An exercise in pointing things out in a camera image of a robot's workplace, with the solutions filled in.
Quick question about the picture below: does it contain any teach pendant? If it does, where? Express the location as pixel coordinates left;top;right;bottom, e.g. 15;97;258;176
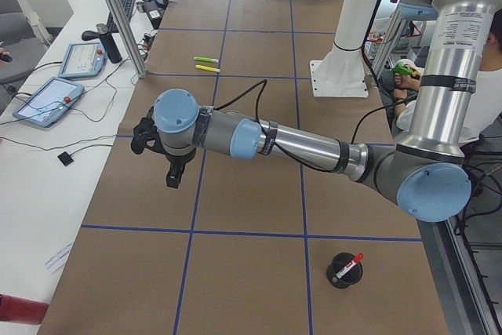
13;77;85;128
58;42;107;79

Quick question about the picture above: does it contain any red and white marker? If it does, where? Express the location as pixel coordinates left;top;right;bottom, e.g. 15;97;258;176
336;253;364;279

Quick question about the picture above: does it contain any aluminium frame post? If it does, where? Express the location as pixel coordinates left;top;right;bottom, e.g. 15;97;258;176
105;0;147;78

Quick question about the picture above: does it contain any black keyboard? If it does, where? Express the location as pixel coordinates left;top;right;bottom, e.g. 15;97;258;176
104;0;137;35

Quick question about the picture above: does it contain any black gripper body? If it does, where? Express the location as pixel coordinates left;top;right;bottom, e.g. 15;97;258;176
130;107;196;166

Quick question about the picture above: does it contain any red fire extinguisher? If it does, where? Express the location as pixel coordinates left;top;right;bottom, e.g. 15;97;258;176
1;294;49;325

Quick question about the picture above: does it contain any green marker pen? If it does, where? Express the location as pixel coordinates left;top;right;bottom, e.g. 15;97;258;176
193;56;219;64

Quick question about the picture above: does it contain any black mesh pen cup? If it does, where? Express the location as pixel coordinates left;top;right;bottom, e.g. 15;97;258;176
326;252;364;289

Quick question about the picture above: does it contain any teach pendant far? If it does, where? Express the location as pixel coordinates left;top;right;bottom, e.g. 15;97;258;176
58;42;107;79

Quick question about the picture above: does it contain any yellow marker pen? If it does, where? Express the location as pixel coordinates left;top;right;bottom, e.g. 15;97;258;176
195;64;220;73

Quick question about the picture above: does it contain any teach pendant near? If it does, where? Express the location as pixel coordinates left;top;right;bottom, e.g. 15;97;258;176
13;77;85;128

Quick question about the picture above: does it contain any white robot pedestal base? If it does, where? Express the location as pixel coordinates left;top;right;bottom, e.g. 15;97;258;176
310;0;379;98

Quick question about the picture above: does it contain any seated person white shirt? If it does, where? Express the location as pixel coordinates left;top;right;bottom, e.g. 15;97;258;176
392;26;501;146

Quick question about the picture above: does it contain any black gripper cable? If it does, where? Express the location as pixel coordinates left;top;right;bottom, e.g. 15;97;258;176
215;0;417;173

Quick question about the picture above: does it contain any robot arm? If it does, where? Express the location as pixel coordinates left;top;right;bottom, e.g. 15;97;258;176
131;0;501;222

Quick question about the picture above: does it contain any black water bottle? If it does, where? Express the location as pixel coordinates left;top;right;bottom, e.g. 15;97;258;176
96;24;122;64

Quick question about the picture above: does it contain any small black square pad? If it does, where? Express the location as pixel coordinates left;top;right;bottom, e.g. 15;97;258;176
57;151;74;166

